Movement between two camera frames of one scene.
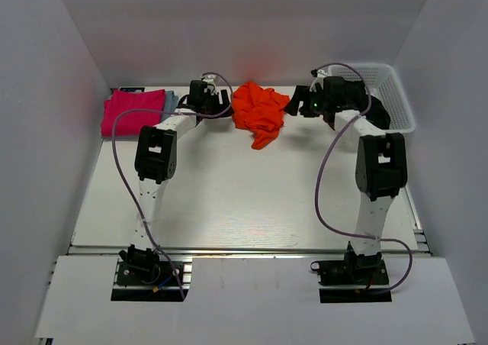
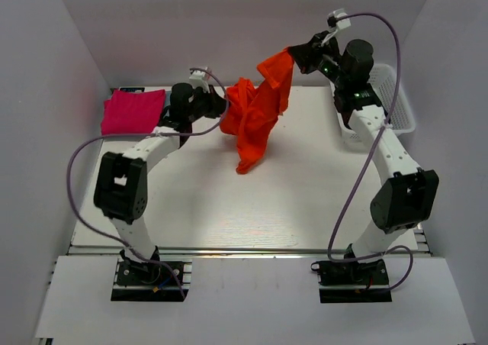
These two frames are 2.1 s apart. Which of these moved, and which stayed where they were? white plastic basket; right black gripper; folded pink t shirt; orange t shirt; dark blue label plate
Moved: right black gripper; orange t shirt
Stayed: white plastic basket; folded pink t shirt; dark blue label plate
